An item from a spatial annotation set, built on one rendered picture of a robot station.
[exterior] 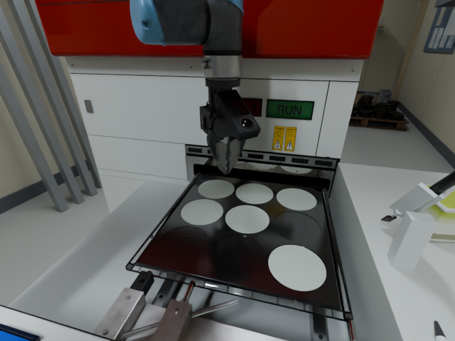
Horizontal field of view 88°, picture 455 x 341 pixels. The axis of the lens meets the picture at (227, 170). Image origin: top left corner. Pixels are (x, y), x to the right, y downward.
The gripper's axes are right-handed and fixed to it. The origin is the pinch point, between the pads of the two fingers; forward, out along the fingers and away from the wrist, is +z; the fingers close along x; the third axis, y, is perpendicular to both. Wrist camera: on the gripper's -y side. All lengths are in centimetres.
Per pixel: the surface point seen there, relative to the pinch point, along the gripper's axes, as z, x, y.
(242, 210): 8.7, -1.5, -4.8
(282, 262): 8.8, -0.2, -21.5
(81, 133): 43, 48, 195
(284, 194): 8.8, -14.8, -4.0
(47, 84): 0, 59, 187
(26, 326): 2.7, 35.7, -19.6
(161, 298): 13.7, 20.5, -15.0
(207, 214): 8.8, 6.5, -2.5
